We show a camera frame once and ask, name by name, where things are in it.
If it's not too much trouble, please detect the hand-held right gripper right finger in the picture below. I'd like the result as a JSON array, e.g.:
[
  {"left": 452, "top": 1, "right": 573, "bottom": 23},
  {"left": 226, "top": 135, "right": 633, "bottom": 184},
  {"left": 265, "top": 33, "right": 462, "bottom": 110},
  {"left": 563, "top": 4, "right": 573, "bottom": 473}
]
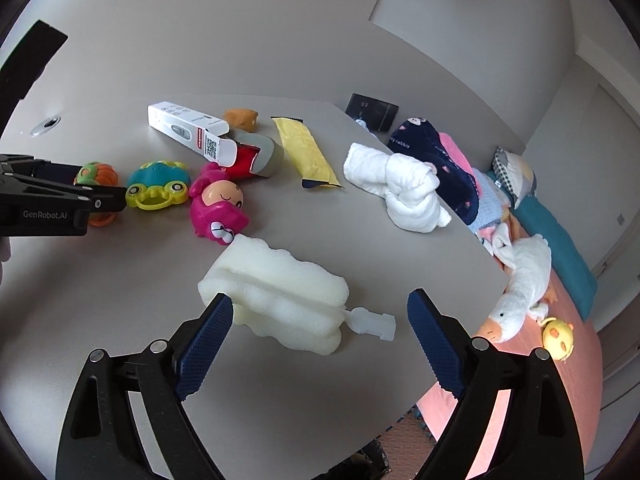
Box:
[{"left": 407, "top": 288, "right": 586, "bottom": 480}]

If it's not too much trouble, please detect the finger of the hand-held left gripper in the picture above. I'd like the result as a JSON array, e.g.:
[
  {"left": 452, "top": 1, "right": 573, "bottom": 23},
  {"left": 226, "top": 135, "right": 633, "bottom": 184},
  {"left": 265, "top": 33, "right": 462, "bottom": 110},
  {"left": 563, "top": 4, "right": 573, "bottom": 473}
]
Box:
[
  {"left": 0, "top": 153, "right": 82, "bottom": 187},
  {"left": 0, "top": 174, "right": 127, "bottom": 214}
]

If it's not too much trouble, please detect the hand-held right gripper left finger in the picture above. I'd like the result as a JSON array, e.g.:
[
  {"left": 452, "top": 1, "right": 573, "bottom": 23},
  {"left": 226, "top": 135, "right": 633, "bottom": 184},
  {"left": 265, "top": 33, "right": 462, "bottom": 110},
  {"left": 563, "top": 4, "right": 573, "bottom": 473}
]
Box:
[{"left": 55, "top": 292, "right": 236, "bottom": 480}]

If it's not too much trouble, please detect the orange green ball toy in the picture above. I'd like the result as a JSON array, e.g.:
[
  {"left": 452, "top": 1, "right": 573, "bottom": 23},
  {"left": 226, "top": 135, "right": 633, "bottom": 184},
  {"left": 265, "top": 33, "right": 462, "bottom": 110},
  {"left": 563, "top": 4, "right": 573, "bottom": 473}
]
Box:
[{"left": 74, "top": 162, "right": 120, "bottom": 229}]

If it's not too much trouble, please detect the white sponge brush head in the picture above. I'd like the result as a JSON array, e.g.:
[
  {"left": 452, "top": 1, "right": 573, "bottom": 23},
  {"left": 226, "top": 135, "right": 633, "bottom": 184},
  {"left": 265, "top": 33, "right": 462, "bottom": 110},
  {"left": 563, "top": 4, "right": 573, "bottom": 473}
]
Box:
[{"left": 197, "top": 237, "right": 397, "bottom": 357}]

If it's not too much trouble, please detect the blue green frog car toy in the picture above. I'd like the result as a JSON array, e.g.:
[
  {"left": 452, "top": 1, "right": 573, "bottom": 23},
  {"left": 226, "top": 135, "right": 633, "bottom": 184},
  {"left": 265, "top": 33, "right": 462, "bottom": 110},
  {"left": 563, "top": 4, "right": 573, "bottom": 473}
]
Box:
[{"left": 125, "top": 159, "right": 192, "bottom": 210}]

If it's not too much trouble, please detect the white carton box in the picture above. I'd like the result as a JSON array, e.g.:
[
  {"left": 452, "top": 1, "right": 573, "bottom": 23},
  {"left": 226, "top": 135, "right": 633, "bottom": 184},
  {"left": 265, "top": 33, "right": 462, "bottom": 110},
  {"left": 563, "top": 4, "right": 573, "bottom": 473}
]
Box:
[{"left": 147, "top": 102, "right": 239, "bottom": 167}]

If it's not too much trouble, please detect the pink doll toy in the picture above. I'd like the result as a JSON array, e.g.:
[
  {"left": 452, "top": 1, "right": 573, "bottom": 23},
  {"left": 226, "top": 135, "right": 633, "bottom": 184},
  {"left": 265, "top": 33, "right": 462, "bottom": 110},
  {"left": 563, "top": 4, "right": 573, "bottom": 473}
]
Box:
[{"left": 188, "top": 162, "right": 251, "bottom": 247}]

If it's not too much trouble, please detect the black flat panel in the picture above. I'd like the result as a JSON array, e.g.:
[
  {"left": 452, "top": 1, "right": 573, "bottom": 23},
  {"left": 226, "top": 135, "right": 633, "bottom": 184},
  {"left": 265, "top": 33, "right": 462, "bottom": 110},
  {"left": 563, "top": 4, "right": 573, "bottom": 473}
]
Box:
[{"left": 0, "top": 19, "right": 69, "bottom": 128}]

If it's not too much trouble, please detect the white goose plush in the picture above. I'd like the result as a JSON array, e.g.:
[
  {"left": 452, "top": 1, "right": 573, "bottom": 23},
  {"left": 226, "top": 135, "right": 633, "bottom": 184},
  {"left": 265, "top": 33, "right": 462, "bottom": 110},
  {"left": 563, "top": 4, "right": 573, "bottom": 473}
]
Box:
[{"left": 487, "top": 224, "right": 554, "bottom": 344}]

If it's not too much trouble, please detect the yellow chick plush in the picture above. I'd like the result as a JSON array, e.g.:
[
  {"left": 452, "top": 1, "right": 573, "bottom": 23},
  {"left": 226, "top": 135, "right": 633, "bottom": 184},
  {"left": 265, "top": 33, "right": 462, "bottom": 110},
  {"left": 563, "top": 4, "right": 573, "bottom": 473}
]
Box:
[{"left": 542, "top": 315, "right": 576, "bottom": 362}]

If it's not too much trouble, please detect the pink bed sheet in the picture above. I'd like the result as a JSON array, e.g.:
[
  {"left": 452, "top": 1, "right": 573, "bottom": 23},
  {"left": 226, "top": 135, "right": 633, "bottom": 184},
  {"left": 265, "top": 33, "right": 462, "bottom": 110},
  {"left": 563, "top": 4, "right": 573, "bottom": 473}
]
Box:
[{"left": 414, "top": 210, "right": 607, "bottom": 480}]

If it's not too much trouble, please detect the light blue cloth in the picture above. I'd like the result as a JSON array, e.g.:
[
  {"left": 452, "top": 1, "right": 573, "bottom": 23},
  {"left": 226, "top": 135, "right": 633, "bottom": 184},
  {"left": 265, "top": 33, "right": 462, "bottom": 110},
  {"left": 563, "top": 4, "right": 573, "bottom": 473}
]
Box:
[{"left": 474, "top": 169, "right": 512, "bottom": 227}]

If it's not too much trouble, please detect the brown plush toy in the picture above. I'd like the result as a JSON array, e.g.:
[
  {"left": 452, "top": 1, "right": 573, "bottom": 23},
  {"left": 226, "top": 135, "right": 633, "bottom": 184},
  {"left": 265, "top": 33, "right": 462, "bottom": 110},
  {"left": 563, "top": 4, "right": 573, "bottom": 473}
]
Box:
[{"left": 223, "top": 108, "right": 260, "bottom": 134}]

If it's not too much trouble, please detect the teal pillow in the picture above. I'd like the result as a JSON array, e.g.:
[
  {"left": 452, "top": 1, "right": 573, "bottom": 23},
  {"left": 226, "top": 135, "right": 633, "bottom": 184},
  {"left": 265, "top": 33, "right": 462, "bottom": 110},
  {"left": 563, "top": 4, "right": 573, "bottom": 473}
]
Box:
[{"left": 509, "top": 194, "right": 599, "bottom": 322}]

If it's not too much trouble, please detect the white rolled towel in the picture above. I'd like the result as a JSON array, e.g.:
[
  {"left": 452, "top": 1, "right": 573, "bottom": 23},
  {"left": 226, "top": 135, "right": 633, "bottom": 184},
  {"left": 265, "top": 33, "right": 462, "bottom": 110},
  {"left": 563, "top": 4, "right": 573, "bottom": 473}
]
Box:
[{"left": 343, "top": 142, "right": 454, "bottom": 234}]

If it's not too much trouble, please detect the navy printed blanket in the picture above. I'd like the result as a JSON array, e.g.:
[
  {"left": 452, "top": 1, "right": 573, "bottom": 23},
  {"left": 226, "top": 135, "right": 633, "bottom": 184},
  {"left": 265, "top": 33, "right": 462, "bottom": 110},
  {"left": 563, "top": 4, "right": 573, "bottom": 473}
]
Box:
[{"left": 387, "top": 116, "right": 484, "bottom": 226}]

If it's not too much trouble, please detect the checked pillow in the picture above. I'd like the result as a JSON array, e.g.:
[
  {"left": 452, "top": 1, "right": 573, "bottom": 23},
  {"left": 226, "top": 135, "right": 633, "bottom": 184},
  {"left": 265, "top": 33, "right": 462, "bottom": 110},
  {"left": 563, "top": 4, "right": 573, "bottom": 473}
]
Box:
[{"left": 492, "top": 145, "right": 536, "bottom": 209}]

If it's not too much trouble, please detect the yellow snack wrapper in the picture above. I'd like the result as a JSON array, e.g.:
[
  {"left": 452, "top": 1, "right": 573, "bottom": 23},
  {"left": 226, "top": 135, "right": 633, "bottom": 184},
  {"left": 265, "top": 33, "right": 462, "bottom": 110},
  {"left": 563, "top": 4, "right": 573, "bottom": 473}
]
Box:
[{"left": 271, "top": 115, "right": 345, "bottom": 191}]

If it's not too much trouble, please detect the black box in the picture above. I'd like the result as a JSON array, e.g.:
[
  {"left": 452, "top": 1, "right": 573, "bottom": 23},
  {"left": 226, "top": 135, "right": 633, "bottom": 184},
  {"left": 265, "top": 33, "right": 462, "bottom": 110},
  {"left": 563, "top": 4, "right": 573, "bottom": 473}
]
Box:
[{"left": 345, "top": 92, "right": 400, "bottom": 134}]

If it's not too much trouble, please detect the white cable grommet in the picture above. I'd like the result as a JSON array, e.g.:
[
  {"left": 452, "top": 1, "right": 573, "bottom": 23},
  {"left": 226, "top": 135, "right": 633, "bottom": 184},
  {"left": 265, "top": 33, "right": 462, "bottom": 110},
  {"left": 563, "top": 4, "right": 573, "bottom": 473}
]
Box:
[{"left": 29, "top": 115, "right": 62, "bottom": 136}]

